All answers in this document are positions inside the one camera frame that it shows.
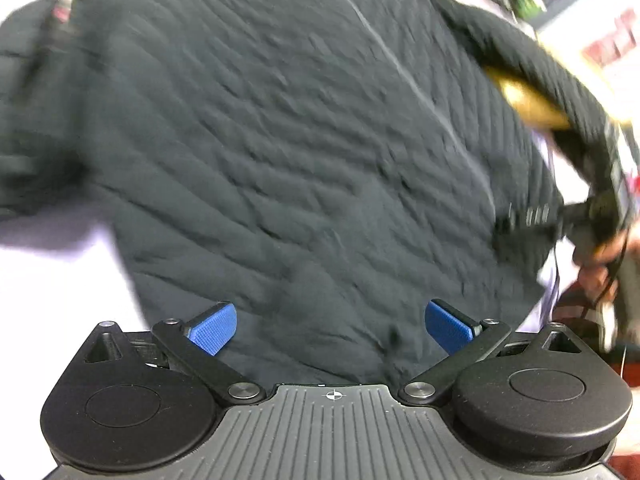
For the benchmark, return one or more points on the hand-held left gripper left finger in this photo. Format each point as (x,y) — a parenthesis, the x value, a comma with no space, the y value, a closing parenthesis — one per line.
(212,330)

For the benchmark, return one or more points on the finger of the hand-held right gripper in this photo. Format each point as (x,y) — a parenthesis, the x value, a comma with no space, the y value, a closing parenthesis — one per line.
(530,221)

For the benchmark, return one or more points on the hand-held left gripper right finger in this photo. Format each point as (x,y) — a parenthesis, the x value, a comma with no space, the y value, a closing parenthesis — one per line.
(447,329)

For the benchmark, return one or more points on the black quilted jacket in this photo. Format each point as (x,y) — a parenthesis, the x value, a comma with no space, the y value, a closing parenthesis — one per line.
(280,160)

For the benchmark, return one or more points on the person's right hand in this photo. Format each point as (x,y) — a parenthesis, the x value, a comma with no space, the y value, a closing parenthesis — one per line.
(597,256)

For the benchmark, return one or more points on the golden yellow cloth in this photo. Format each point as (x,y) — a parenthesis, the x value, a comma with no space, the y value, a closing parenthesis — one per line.
(527,100)

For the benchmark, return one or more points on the red lattice crate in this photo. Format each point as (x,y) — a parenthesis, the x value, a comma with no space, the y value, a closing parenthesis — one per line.
(610,40)

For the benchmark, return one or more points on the lilac floral bedsheet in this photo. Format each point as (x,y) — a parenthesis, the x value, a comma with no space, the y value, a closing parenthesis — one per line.
(55,270)

